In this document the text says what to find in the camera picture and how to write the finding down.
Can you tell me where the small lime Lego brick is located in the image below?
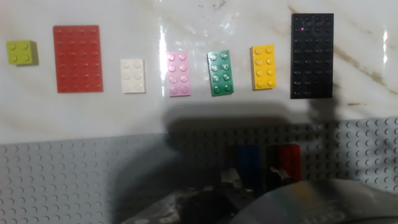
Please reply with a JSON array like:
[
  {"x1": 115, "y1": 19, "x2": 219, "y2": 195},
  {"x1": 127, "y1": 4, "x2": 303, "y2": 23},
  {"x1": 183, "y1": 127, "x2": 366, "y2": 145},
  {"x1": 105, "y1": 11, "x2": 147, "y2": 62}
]
[{"x1": 6, "y1": 40, "x2": 40, "y2": 67}]

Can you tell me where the yellow Lego brick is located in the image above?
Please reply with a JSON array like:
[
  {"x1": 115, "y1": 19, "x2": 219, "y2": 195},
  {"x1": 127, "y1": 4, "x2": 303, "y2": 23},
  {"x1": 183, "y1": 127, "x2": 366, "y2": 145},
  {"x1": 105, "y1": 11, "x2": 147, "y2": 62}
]
[{"x1": 249, "y1": 44, "x2": 277, "y2": 91}]

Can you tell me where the grey Lego baseplate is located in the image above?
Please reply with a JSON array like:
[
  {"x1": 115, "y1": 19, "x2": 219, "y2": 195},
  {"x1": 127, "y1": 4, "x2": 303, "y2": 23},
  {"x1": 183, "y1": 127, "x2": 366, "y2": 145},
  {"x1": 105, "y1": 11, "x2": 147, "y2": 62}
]
[{"x1": 0, "y1": 116, "x2": 398, "y2": 224}]

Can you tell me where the green Lego brick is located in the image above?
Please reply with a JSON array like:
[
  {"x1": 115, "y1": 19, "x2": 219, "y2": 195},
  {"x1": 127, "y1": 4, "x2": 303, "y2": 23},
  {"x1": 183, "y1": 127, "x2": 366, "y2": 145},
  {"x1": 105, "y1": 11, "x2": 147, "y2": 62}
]
[{"x1": 206, "y1": 49, "x2": 235, "y2": 97}]

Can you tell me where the blue Lego brick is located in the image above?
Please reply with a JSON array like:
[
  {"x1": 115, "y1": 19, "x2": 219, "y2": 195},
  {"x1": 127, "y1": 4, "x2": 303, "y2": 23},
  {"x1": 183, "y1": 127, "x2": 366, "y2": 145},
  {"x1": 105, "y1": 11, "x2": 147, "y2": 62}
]
[{"x1": 234, "y1": 144, "x2": 261, "y2": 195}]

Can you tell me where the red Lego brick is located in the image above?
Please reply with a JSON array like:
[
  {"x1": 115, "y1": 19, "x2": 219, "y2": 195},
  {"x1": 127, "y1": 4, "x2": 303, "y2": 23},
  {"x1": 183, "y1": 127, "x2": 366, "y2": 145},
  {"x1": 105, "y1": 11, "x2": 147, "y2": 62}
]
[{"x1": 266, "y1": 143, "x2": 302, "y2": 184}]

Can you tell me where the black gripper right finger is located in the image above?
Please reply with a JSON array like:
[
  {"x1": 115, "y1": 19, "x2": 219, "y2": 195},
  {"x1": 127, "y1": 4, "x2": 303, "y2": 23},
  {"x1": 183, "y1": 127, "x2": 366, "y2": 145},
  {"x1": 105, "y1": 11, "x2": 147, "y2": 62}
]
[{"x1": 269, "y1": 166, "x2": 293, "y2": 185}]

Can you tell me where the red flat Lego plate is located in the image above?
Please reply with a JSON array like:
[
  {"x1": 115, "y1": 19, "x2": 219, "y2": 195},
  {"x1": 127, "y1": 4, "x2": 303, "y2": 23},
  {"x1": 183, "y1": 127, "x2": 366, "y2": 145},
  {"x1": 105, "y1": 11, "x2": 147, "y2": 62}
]
[{"x1": 52, "y1": 24, "x2": 104, "y2": 94}]

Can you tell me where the white Lego brick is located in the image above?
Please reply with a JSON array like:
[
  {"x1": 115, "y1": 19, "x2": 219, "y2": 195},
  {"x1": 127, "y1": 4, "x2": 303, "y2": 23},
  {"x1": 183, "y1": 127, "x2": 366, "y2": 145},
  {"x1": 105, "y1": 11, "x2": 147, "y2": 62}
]
[{"x1": 120, "y1": 58, "x2": 147, "y2": 95}]

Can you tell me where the black flat Lego plate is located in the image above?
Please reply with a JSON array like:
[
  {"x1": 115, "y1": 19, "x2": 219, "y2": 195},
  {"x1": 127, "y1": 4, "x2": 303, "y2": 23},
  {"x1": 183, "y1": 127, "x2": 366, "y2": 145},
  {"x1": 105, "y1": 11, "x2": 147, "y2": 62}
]
[{"x1": 290, "y1": 12, "x2": 335, "y2": 100}]

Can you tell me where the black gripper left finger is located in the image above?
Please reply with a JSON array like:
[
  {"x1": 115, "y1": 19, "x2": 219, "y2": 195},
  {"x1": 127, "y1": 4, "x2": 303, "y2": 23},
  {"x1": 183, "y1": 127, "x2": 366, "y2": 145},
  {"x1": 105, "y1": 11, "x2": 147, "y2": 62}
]
[{"x1": 220, "y1": 167, "x2": 245, "y2": 192}]

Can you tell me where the pink Lego brick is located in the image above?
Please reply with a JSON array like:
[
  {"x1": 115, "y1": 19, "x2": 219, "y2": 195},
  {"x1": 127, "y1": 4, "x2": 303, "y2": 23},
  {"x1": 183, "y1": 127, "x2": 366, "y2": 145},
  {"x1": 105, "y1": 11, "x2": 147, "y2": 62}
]
[{"x1": 165, "y1": 50, "x2": 192, "y2": 98}]

